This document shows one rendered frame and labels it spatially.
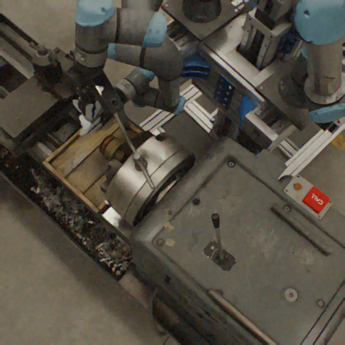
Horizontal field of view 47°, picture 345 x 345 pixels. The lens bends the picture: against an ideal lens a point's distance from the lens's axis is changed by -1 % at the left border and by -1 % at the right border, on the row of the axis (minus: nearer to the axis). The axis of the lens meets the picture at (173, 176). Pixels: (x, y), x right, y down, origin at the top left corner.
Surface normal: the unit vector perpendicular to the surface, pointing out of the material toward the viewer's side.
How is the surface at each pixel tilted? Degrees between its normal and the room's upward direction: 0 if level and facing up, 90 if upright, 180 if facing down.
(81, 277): 0
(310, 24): 83
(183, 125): 0
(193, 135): 0
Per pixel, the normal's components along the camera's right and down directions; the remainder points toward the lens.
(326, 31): 0.03, 0.88
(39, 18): 0.05, -0.37
